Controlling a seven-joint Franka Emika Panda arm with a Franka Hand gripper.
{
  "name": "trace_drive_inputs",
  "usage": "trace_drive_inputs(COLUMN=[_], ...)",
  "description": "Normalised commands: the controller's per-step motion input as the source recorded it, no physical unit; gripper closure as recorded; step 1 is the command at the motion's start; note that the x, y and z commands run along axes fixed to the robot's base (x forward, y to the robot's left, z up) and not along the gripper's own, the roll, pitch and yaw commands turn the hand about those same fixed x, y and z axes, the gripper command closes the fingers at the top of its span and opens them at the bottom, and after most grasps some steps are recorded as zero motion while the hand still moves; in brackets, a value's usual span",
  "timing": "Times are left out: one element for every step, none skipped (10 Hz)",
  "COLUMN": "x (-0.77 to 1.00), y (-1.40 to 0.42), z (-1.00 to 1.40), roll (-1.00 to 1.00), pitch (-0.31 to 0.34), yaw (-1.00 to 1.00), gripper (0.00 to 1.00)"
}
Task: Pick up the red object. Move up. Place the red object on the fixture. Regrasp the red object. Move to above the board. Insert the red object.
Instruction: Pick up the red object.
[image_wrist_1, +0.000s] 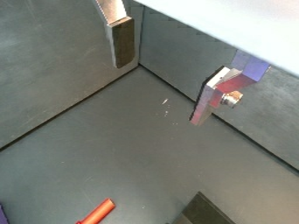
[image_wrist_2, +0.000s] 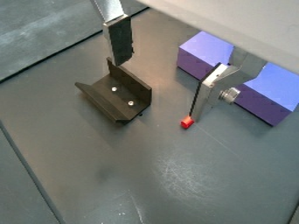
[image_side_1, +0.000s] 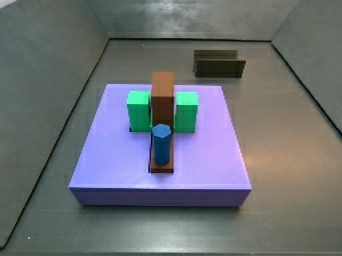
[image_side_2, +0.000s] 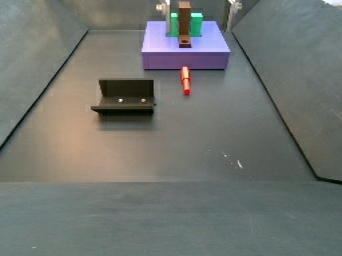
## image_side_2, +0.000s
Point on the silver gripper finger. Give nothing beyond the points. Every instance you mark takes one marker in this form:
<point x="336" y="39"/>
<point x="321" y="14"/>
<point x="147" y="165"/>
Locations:
<point x="163" y="6"/>
<point x="234" y="7"/>

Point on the red peg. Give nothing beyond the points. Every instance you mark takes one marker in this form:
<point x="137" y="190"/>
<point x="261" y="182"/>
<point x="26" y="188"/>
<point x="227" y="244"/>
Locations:
<point x="186" y="80"/>

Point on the purple base board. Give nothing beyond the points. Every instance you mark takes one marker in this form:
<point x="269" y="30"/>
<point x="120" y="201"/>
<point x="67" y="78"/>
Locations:
<point x="162" y="54"/>

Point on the right green block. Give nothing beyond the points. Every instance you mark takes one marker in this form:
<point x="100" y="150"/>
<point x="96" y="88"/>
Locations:
<point x="195" y="24"/>

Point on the green block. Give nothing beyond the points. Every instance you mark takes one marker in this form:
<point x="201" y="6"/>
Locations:
<point x="195" y="24"/>
<point x="174" y="25"/>

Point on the left green block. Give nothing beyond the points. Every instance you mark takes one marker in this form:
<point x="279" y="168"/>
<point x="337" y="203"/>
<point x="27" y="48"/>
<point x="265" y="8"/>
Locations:
<point x="174" y="25"/>

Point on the brown L-shaped block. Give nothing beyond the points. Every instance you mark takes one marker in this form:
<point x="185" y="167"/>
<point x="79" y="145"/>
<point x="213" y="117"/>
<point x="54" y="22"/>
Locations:
<point x="185" y="19"/>

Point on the black angle bracket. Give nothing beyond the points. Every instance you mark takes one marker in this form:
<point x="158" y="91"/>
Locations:
<point x="129" y="89"/>

